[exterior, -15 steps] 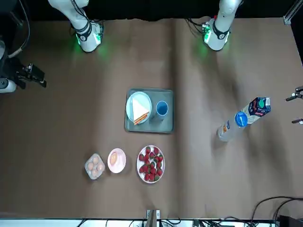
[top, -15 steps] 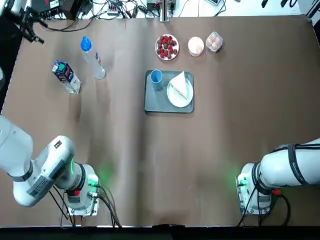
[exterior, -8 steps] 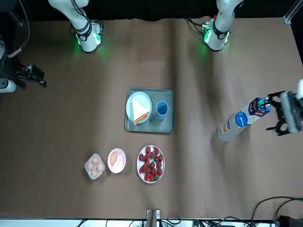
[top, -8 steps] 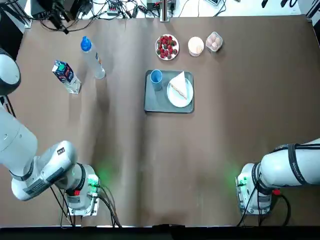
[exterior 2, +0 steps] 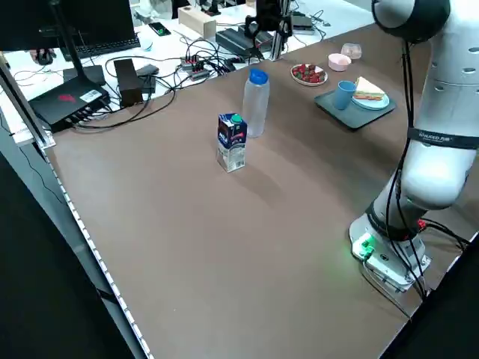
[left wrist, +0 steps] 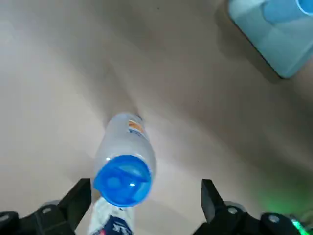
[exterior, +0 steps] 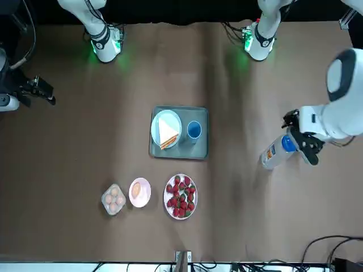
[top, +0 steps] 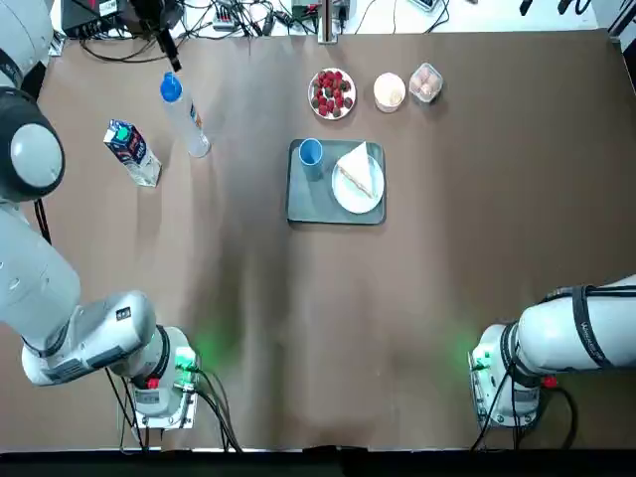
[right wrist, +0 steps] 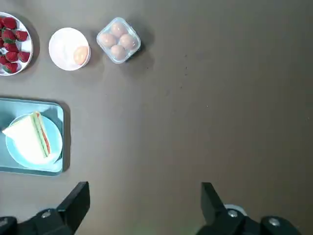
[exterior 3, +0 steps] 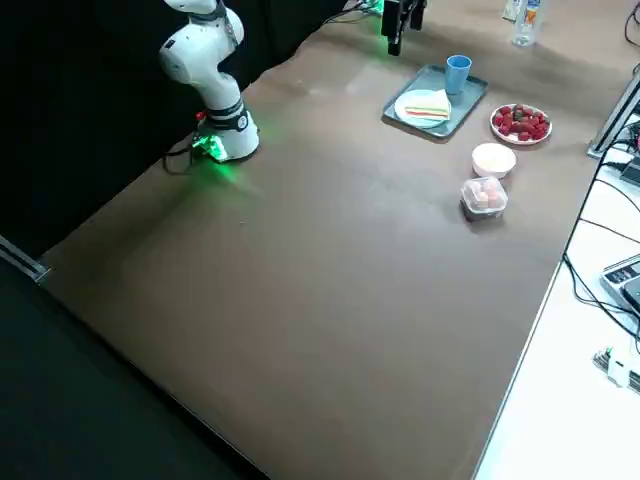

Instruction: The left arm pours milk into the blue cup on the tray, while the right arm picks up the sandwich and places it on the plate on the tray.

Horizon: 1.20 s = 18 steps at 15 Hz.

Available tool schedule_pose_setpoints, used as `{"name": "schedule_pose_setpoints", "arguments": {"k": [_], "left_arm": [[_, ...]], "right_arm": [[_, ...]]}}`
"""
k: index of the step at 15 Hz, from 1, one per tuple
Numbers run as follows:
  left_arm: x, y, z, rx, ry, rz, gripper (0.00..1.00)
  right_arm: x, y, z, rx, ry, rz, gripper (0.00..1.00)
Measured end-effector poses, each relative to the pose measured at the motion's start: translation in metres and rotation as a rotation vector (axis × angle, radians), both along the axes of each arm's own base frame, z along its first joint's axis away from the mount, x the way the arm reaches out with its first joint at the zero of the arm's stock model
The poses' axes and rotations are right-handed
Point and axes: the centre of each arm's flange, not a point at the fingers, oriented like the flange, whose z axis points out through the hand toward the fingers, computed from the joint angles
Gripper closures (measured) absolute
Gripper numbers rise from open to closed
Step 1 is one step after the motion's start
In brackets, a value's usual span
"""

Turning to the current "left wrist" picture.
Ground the clear milk bottle blue cap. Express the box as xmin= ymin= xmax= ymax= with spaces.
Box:
xmin=87 ymin=112 xmax=157 ymax=235

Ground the grey-blue rectangular tray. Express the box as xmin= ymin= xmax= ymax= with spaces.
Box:
xmin=228 ymin=0 xmax=313 ymax=79

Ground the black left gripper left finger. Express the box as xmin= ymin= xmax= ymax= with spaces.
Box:
xmin=0 ymin=178 xmax=91 ymax=235

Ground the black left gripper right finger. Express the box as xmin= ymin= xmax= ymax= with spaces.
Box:
xmin=193 ymin=179 xmax=305 ymax=235

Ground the blue plastic cup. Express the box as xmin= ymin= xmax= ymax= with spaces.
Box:
xmin=263 ymin=0 xmax=313 ymax=25

